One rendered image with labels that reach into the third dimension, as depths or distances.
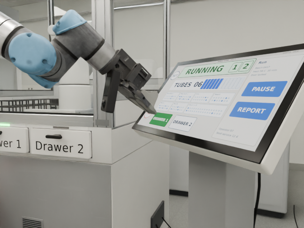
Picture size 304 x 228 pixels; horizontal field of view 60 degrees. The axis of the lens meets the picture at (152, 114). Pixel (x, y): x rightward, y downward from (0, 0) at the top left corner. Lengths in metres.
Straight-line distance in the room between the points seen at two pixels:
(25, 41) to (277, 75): 0.52
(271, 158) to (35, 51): 0.48
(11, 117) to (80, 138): 0.37
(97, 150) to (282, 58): 0.75
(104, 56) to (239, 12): 3.59
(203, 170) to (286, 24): 3.48
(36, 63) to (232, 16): 3.79
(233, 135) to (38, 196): 0.97
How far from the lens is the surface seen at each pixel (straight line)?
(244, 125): 0.59
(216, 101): 0.70
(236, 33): 4.12
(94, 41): 0.69
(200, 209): 0.85
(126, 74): 0.74
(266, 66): 0.70
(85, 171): 1.15
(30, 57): 0.54
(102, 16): 1.09
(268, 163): 0.54
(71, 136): 1.13
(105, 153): 1.08
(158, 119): 0.82
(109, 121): 1.05
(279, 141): 0.55
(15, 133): 1.32
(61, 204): 1.27
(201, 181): 0.82
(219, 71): 0.79
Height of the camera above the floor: 1.09
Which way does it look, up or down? 5 degrees down
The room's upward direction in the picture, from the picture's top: straight up
